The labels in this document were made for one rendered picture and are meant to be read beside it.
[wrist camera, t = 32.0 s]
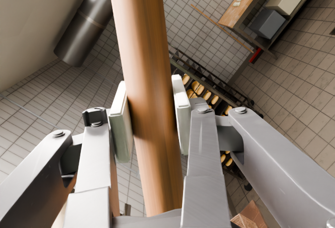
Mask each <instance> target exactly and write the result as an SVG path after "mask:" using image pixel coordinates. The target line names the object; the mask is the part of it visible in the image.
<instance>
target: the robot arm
mask: <svg viewBox="0 0 335 228"><path fill-rule="evenodd" d="M171 78H172V87H173V96H174V105H175V115H176V124H177V131H178V137H179V143H180V149H181V154H183V155H184V156H185V155H188V165H187V176H185V177H184V187H183V200H182V208H181V209H174V210H171V211H168V212H165V213H161V214H158V215H155V216H152V217H136V216H120V206H119V192H118V179H117V166H116V160H117V162H119V164H120V163H128V162H129V161H130V159H131V150H132V141H133V128H132V122H131V116H130V110H129V104H128V98H127V92H126V86H125V81H121V83H120V84H119V87H118V90H117V93H116V96H115V98H114V101H113V104H112V107H111V109H106V108H104V107H94V108H90V109H87V110H85V111H83V113H82V115H83V120H84V125H85V130H84V133H82V134H79V135H75V136H72V134H71V131H70V130H56V131H53V132H52V133H50V134H48V135H47V136H46V137H45V138H44V139H43V140H42V141H41V142H40V143H39V144H38V145H37V146H36V147H35V148H34V150H33V151H32V152H31V153H30V154H29V155H28V156H27V157H26V158H25V159H24V160H23V161H22V162H21V163H20V164H19V165H18V166H17V167H16V168H15V169H14V170H13V171H12V172H11V173H10V174H9V176H8V177H7V178H6V179H5V180H4V181H3V182H2V183H1V184H0V228H51V227H52V225H53V224H54V222H55V220H56V218H57V216H58V215H59V213H60V211H61V209H62V208H63V206H64V204H65V202H66V200H67V199H68V201H67V206H66V211H65V217H64V222H63V227H62V228H241V227H240V226H238V225H236V224H235V223H233V222H231V221H230V215H229V207H228V200H227V193H226V186H225V179H224V175H223V172H222V164H221V157H220V151H230V156H231V158H232V159H233V160H234V162H235V163H236V165H237V166H238V167H239V169H240V170H241V172H242V173H243V175H244V176H245V177H246V179H247V180H248V182H249V183H250V184H251V186H252V187H253V189H254V190H255V191H256V193H257V194H258V196H259V197H260V198H261V200H262V201H263V203H264V204H265V206H266V207H267V208H268V210H269V211H270V213H271V214H272V215H273V217H274V218H275V220H276V221H277V222H278V224H279V225H280V227H281V228H335V178H334V177H333V176H332V175H331V174H329V173H328V172H327V171H326V170H324V169H323V168H322V167H321V166H320V165H318V164H317V163H316V162H315V161H313V160H312V159H311V158H310V157H309V156H307V155H306V154H305V153H304V152H303V151H301V150H300V149H299V148H298V147H296V146H295V145H294V144H293V143H292V142H290V141H289V140H288V139H287V138H285V137H284V136H283V135H282V134H281V133H279V132H278V131H277V130H276V129H275V128H273V127H272V126H271V125H270V124H268V123H267V122H266V121H265V120H264V119H262V118H261V117H260V116H259V115H258V114H256V113H255V112H254V111H253V110H251V109H249V108H245V107H238V108H233V109H231V110H229V111H228V116H217V115H215V112H214V110H213V109H211V108H209V107H208V105H207V103H206V101H205V99H203V98H201V97H198V98H189V99H188V97H187V94H186V91H185V88H184V85H183V82H182V79H181V76H179V74H178V75H172V77H171ZM115 155H116V159H115ZM75 185H76V187H75V193H71V192H72V190H73V188H74V186H75Z"/></svg>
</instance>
